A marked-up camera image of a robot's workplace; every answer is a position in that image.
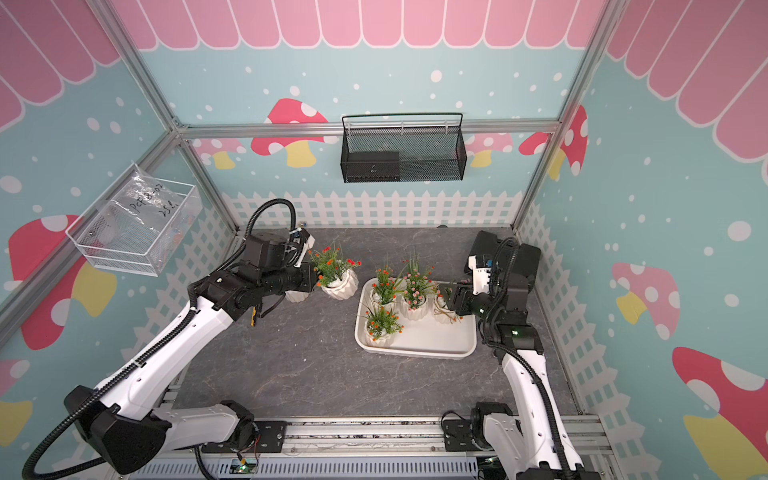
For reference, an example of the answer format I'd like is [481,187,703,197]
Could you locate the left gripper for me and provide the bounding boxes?
[261,261,326,297]

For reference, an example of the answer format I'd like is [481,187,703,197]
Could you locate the twine pot pink flowers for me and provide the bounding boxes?
[433,284,463,325]

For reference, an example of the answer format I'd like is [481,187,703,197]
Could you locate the ribbed pot plant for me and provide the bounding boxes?
[309,245,362,300]

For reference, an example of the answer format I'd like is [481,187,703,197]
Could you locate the white rectangular storage tray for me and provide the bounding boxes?
[354,279,477,360]

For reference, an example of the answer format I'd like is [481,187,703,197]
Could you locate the ribbed pot orange flowers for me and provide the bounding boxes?
[371,265,403,312]

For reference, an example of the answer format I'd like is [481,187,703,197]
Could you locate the twine pot orange flowers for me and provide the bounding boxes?
[364,304,404,347]

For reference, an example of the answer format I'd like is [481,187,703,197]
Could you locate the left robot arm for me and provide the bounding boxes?
[21,198,317,479]

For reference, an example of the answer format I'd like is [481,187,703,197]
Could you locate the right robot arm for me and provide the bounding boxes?
[441,231,600,479]

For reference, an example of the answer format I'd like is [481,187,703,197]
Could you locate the black box in basket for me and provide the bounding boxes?
[342,151,401,183]

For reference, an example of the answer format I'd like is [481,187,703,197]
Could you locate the black plastic tool case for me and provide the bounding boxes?
[465,230,542,291]

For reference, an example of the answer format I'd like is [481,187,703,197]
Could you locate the plastic bag with writing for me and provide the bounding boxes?
[90,166,183,253]

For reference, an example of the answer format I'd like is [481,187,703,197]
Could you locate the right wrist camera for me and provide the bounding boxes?
[468,254,494,295]

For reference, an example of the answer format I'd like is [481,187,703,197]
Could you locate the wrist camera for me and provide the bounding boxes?
[285,227,315,267]
[468,254,494,295]

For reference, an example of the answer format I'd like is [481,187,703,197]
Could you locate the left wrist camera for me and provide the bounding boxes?
[285,227,315,267]

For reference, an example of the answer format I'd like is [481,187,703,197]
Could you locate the clear wire wall basket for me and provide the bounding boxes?
[66,164,202,277]

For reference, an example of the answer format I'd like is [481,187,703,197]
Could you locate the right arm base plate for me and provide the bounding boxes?
[441,418,480,452]

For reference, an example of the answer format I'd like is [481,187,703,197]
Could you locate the black wire mesh basket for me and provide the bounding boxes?
[340,112,468,183]

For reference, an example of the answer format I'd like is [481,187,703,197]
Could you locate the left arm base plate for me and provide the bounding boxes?
[201,420,288,454]

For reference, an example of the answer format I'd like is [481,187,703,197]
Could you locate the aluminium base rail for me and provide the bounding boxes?
[113,415,613,480]

